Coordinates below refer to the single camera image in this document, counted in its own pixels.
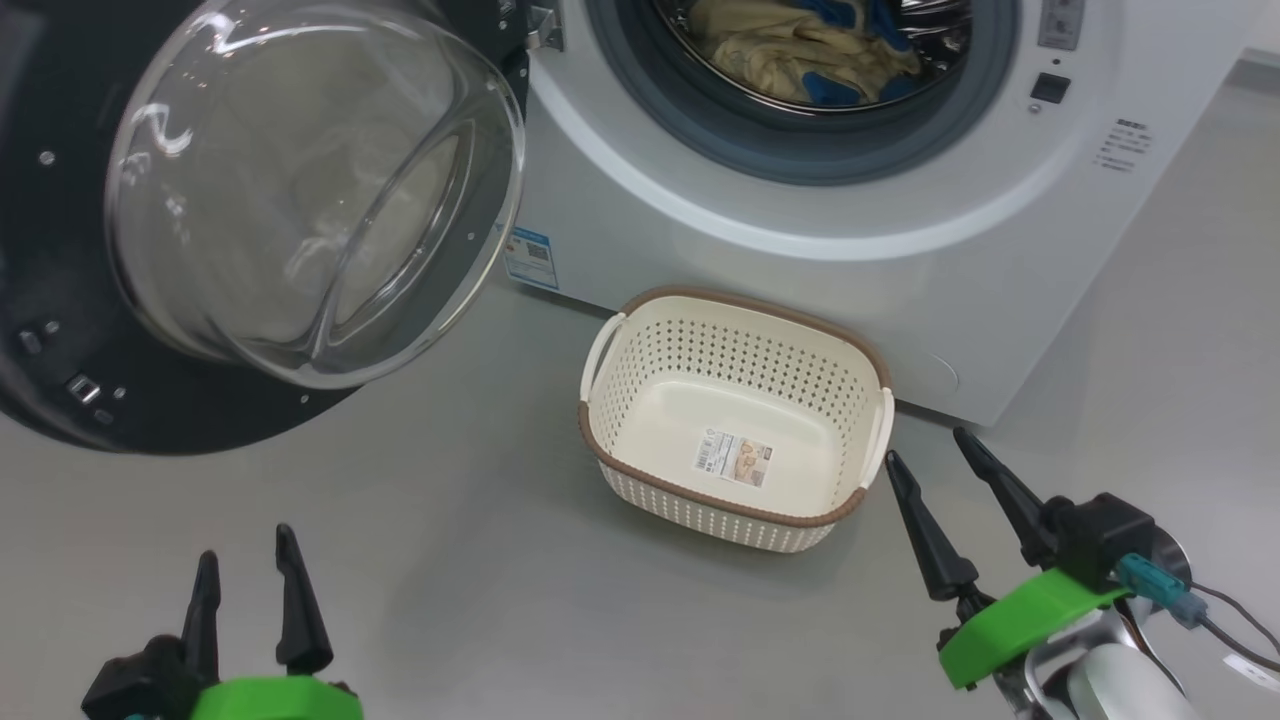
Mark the white basket product label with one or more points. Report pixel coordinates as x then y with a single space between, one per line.
733 458

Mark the blue energy label sticker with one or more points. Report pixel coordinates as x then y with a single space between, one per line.
530 258

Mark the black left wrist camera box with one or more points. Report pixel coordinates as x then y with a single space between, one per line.
140 680

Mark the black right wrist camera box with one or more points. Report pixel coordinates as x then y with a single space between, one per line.
1105 540

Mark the grey warning sticker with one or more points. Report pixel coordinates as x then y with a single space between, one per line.
1060 22

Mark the black door latch socket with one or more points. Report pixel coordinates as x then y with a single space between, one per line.
1050 88

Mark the printed text notice sticker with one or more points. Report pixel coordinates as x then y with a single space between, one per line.
1125 145

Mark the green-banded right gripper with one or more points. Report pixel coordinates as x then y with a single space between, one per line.
1020 620

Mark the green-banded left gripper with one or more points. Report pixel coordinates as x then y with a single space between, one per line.
280 700

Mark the black round glass washer door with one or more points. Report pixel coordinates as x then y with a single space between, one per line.
60 250

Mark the cream perforated basket brown rim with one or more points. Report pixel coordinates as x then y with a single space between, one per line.
740 350

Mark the white front-load washing machine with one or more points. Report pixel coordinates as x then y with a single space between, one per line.
800 210

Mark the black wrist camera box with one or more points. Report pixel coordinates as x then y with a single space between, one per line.
1105 540
140 680

